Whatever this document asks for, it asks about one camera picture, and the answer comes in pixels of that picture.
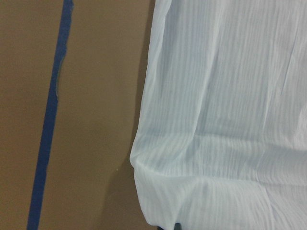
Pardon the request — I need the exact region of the light blue striped shirt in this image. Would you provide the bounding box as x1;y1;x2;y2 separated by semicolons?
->
130;0;307;230

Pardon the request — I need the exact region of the blue tape line lengthwise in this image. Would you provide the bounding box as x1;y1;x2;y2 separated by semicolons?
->
26;0;74;230

